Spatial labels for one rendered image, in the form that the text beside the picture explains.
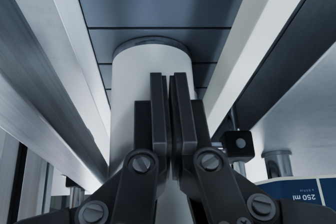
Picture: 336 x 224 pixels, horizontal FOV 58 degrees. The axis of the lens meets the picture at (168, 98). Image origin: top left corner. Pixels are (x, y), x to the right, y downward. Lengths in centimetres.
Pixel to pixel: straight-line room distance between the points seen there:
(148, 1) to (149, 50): 3
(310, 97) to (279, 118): 5
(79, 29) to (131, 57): 3
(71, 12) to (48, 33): 10
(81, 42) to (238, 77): 10
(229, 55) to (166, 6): 4
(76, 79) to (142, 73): 18
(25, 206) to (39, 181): 3
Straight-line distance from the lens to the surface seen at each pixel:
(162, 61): 17
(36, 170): 36
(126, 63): 18
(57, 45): 29
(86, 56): 21
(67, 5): 17
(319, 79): 27
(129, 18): 17
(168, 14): 17
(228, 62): 16
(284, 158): 49
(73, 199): 32
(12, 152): 38
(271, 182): 48
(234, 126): 33
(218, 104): 19
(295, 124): 37
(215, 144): 32
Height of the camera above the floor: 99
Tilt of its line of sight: 24 degrees down
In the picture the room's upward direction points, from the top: 177 degrees clockwise
